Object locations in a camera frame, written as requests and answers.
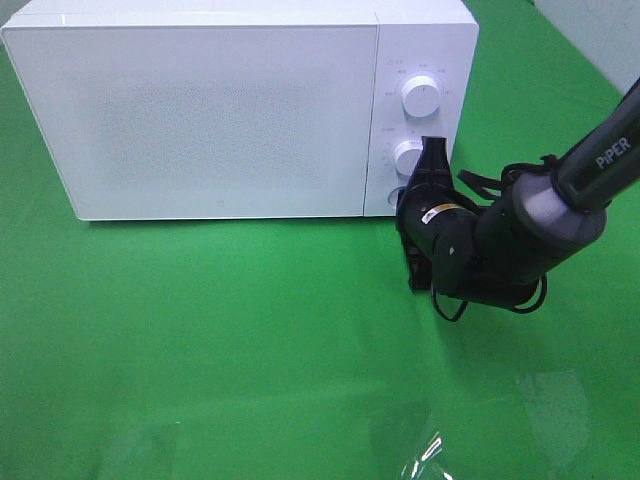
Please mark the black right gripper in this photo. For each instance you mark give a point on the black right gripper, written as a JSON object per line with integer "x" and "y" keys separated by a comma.
{"x": 435, "y": 222}

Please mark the round door release button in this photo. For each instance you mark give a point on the round door release button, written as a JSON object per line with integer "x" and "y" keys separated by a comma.
{"x": 395, "y": 195}

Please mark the white microwave door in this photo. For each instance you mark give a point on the white microwave door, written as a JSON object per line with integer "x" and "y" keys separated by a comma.
{"x": 199, "y": 123}

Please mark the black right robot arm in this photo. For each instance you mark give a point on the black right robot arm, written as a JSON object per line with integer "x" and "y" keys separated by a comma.
{"x": 536, "y": 215}

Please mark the upper white power knob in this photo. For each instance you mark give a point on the upper white power knob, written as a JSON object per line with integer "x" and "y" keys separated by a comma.
{"x": 421, "y": 95}

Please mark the white microwave oven body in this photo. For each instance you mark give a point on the white microwave oven body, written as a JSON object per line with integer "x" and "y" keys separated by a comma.
{"x": 413, "y": 37}

